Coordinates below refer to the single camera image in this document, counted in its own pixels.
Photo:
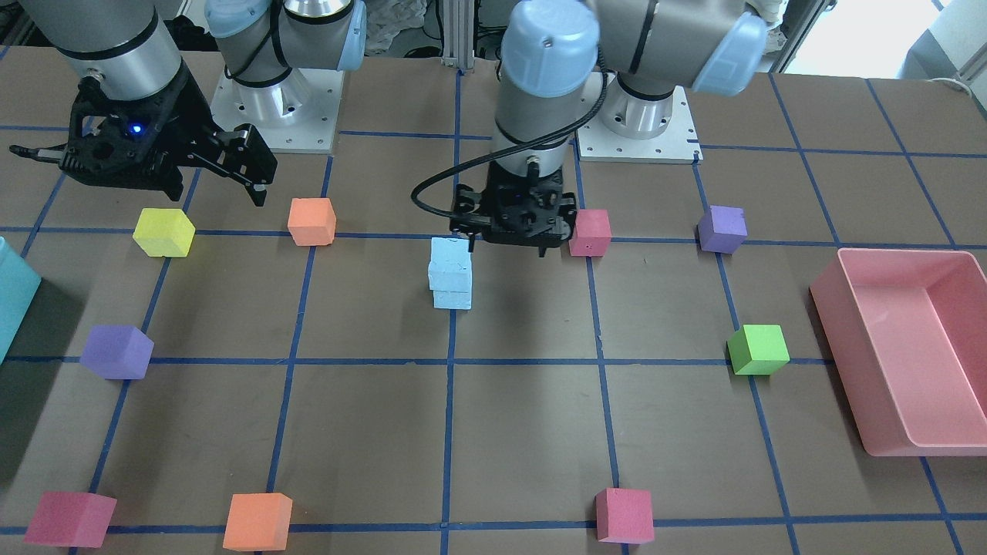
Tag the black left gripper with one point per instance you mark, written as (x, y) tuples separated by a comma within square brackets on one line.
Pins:
[(565, 213)]

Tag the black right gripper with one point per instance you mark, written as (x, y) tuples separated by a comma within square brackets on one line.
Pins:
[(187, 123)]

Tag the light blue block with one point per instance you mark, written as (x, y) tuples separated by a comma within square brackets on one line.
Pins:
[(452, 300), (450, 265)]

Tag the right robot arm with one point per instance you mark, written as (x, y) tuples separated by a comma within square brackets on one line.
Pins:
[(128, 47)]

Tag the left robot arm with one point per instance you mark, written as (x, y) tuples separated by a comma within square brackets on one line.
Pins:
[(565, 63)]

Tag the yellow foam block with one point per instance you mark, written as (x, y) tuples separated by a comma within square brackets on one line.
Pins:
[(164, 232)]

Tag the magenta block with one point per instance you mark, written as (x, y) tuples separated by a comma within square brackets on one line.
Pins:
[(592, 234), (70, 519)]

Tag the orange block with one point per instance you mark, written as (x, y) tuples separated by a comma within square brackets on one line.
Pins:
[(312, 222), (258, 522)]

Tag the purple block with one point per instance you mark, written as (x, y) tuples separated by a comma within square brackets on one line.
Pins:
[(117, 352), (722, 229)]

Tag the green foam block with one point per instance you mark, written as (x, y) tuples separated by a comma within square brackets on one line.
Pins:
[(757, 350)]

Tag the pink block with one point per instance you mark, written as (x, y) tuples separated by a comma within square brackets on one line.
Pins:
[(624, 516)]

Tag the pink plastic bin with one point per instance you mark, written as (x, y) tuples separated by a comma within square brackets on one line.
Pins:
[(907, 331)]

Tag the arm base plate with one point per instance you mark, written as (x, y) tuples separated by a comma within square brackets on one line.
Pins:
[(631, 130), (297, 115)]

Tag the aluminium frame post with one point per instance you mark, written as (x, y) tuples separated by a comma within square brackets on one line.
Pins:
[(459, 24)]

